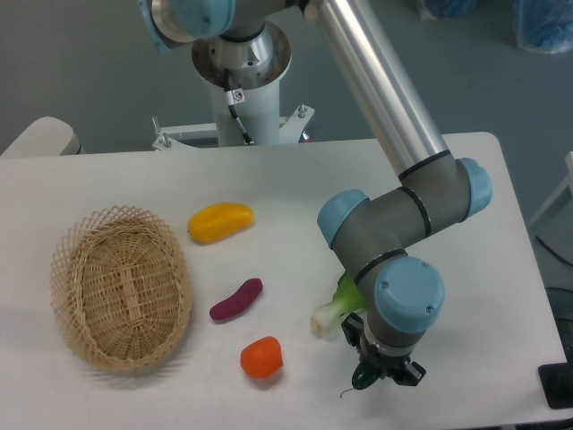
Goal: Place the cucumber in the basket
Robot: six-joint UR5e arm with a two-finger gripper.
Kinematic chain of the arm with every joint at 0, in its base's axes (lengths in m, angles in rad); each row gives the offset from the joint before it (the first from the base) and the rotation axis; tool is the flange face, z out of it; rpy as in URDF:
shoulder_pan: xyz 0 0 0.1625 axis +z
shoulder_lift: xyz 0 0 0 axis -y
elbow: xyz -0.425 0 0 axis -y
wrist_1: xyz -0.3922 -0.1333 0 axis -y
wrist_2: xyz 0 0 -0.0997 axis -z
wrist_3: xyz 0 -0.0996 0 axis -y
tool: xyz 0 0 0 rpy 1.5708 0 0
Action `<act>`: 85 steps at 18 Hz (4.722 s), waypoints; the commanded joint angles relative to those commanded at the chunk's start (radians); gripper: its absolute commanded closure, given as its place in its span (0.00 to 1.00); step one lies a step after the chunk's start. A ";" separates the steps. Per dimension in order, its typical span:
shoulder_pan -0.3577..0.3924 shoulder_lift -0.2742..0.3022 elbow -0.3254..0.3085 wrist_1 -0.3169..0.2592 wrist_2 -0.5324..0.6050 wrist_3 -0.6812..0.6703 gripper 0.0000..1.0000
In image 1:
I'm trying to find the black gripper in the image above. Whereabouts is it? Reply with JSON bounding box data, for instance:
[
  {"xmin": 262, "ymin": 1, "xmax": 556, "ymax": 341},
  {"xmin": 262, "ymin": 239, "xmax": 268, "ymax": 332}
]
[{"xmin": 341, "ymin": 313, "xmax": 426, "ymax": 387}]

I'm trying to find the dark green cucumber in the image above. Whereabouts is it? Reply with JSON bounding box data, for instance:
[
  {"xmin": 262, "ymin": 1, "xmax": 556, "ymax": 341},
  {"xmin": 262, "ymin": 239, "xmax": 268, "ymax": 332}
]
[{"xmin": 339, "ymin": 361, "xmax": 384, "ymax": 399}]

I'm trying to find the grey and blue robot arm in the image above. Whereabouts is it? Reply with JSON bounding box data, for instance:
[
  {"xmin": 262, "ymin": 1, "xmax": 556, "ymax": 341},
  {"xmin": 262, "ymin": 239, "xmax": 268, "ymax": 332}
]
[{"xmin": 139, "ymin": 1, "xmax": 492, "ymax": 390}]

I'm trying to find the woven wicker basket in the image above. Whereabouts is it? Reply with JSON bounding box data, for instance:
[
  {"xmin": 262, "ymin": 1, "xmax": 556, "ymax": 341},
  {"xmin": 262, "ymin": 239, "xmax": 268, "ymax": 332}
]
[{"xmin": 50, "ymin": 206, "xmax": 192, "ymax": 373}]

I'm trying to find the green bok choy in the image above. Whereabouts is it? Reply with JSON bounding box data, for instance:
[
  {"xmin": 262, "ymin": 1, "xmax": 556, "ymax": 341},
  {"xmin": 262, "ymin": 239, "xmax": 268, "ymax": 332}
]
[{"xmin": 310, "ymin": 272, "xmax": 367, "ymax": 339}]

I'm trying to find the orange carrot piece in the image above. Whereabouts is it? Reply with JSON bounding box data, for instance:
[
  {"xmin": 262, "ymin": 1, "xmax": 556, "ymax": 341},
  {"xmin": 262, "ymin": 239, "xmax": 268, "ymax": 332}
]
[{"xmin": 240, "ymin": 336, "xmax": 284, "ymax": 379}]

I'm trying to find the purple sweet potato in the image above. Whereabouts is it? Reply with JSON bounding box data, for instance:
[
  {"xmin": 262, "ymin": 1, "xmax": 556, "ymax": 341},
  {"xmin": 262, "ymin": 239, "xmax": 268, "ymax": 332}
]
[{"xmin": 210, "ymin": 278, "xmax": 263, "ymax": 323}]

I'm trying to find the black device at edge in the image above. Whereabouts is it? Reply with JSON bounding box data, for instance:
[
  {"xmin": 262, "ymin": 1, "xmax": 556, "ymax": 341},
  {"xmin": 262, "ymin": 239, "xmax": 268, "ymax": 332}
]
[{"xmin": 538, "ymin": 363, "xmax": 572, "ymax": 410}]

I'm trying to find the yellow mango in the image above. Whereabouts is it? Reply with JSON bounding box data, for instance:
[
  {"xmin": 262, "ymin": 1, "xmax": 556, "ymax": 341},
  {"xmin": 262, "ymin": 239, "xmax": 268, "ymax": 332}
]
[{"xmin": 187, "ymin": 202, "xmax": 255, "ymax": 244}]

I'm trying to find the blue plastic bag left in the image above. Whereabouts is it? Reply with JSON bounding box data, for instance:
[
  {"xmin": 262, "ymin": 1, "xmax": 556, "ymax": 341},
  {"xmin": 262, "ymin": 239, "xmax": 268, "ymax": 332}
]
[{"xmin": 415, "ymin": 0, "xmax": 478, "ymax": 20}]

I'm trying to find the blue plastic bag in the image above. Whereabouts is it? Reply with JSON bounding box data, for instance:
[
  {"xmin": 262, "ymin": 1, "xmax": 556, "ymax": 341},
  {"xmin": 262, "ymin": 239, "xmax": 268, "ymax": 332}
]
[
  {"xmin": 512, "ymin": 0, "xmax": 572, "ymax": 55},
  {"xmin": 415, "ymin": 0, "xmax": 478, "ymax": 20}
]

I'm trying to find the blue plastic bag right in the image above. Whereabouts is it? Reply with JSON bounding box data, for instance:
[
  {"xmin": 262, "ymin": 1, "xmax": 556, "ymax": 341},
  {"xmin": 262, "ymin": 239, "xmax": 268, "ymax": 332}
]
[{"xmin": 512, "ymin": 0, "xmax": 572, "ymax": 55}]

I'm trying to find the white chair back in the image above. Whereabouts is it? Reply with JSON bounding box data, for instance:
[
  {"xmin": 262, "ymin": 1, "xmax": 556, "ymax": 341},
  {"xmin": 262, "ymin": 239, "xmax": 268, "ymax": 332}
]
[{"xmin": 1, "ymin": 116, "xmax": 86, "ymax": 159}]

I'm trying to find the black floor cable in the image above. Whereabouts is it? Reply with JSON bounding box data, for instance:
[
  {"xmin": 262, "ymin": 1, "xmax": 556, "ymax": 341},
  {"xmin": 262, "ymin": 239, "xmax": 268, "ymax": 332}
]
[{"xmin": 535, "ymin": 233, "xmax": 573, "ymax": 265}]

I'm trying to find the white frame at right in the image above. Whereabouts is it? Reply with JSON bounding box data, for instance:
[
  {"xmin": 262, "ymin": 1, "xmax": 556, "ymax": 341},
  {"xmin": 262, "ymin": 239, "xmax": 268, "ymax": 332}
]
[{"xmin": 526, "ymin": 151, "xmax": 572, "ymax": 231}]

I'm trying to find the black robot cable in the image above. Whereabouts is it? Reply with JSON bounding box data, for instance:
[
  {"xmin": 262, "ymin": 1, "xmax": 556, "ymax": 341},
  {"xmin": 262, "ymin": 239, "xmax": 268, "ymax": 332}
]
[{"xmin": 222, "ymin": 67, "xmax": 256, "ymax": 145}]

